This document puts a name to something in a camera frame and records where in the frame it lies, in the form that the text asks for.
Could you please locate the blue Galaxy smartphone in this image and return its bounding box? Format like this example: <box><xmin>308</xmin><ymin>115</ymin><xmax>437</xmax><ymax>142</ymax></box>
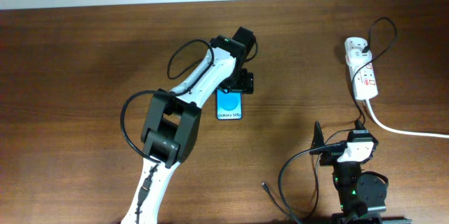
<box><xmin>216</xmin><ymin>90</ymin><xmax>243</xmax><ymax>120</ymax></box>

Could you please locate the black charging cable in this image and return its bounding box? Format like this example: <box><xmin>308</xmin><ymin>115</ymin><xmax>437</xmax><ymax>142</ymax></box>
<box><xmin>261</xmin><ymin>17</ymin><xmax>398</xmax><ymax>222</ymax></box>

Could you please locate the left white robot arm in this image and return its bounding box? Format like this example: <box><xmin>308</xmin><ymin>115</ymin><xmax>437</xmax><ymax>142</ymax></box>
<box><xmin>120</xmin><ymin>27</ymin><xmax>258</xmax><ymax>224</ymax></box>

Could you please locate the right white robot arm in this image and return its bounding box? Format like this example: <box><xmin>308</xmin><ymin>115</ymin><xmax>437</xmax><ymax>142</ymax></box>
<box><xmin>311</xmin><ymin>121</ymin><xmax>389</xmax><ymax>224</ymax></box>

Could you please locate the white USB charger plug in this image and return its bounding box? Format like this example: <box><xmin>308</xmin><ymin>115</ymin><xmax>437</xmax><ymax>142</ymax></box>
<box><xmin>345</xmin><ymin>48</ymin><xmax>373</xmax><ymax>67</ymax></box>

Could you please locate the white power strip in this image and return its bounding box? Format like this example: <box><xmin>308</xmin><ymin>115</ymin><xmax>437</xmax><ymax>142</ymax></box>
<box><xmin>344</xmin><ymin>37</ymin><xmax>378</xmax><ymax>100</ymax></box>

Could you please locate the white power strip cord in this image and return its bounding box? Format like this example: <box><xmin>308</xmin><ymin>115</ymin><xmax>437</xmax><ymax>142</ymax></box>
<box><xmin>364</xmin><ymin>98</ymin><xmax>449</xmax><ymax>139</ymax></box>

